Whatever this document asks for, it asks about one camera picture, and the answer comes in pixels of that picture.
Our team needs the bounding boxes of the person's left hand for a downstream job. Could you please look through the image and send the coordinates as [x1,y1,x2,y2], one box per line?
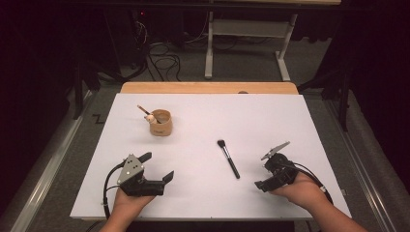
[110,188,156,223]

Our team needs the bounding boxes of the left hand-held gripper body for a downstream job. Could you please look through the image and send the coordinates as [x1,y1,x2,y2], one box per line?
[116,154,165,197]

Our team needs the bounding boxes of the person's right hand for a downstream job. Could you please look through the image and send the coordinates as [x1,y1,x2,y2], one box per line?
[269,173,325,211]

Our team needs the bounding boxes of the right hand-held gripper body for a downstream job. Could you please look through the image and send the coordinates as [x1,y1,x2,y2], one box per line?
[260,140,299,189]

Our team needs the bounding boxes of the black floor cables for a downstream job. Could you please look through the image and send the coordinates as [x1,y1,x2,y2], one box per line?
[132,18,182,82]

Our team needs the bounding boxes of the hand-held gripper black cable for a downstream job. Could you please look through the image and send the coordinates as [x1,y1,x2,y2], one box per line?
[102,160,128,220]
[283,162,335,206]

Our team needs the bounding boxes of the right hand-held gripper black cable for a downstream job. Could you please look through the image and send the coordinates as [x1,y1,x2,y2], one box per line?
[283,162,335,206]

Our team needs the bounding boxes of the metal floor rail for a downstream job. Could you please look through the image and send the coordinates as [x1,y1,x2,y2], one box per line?
[9,90,95,232]
[325,100,397,232]

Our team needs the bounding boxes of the black makeup brush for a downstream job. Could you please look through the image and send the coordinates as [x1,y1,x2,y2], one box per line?
[217,138,242,180]

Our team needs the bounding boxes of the left hand-held gripper black cable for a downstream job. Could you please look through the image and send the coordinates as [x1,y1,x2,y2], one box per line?
[102,160,128,220]

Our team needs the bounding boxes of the white frame desk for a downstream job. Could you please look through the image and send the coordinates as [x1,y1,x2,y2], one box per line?
[204,0,342,82]

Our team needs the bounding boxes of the thin paintbrush with gold ferrule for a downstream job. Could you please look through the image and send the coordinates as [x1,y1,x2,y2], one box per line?
[136,104,161,125]

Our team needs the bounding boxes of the black stand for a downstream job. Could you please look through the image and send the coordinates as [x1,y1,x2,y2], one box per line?
[72,61,101,120]
[298,67,352,131]

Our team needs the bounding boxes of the white table sheet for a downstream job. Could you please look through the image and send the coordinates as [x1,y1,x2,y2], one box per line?
[70,93,352,221]

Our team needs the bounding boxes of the wooden cup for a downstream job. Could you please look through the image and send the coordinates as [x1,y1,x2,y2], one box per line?
[143,108,174,137]

